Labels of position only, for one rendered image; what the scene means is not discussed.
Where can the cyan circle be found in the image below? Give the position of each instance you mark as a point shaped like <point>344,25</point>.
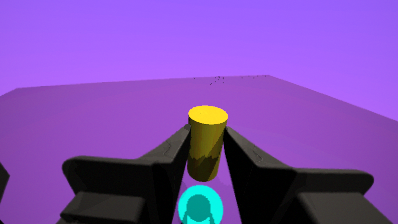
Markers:
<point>200,205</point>

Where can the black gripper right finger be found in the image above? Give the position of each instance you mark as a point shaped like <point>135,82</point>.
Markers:
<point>264,187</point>

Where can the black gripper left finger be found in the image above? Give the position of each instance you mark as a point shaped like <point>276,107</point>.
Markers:
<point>155,176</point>

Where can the yellow cylinder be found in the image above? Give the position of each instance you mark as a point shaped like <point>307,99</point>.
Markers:
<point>207,131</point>

